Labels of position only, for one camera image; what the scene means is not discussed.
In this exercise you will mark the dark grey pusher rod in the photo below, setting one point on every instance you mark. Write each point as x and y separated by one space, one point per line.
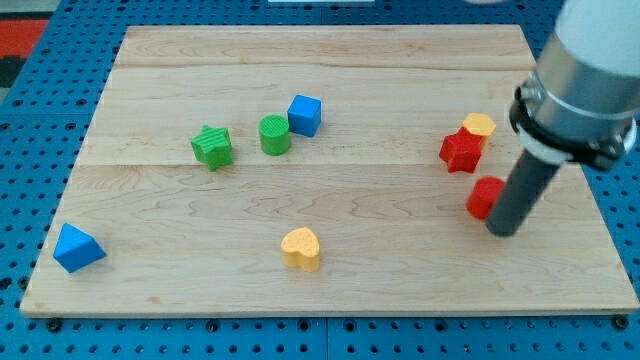
526 183

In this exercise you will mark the yellow hexagon block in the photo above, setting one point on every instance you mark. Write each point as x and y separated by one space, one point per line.
480 124

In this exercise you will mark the wooden board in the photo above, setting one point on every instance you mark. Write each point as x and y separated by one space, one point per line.
395 236

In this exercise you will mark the red cylinder block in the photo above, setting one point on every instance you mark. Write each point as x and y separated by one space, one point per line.
483 196

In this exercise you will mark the blue triangle block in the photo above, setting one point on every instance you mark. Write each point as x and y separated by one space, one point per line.
76 249

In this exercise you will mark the yellow heart block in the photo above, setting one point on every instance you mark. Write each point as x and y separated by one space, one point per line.
300 248

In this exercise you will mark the red star block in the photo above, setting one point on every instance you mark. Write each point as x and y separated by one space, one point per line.
462 151

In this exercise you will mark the green star block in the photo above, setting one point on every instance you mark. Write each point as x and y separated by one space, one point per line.
213 147

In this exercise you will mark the blue cube block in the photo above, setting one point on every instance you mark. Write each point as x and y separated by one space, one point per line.
304 115

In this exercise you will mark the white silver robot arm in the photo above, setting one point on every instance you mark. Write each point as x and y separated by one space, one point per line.
580 101

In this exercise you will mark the green cylinder block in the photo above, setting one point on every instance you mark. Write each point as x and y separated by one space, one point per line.
274 135

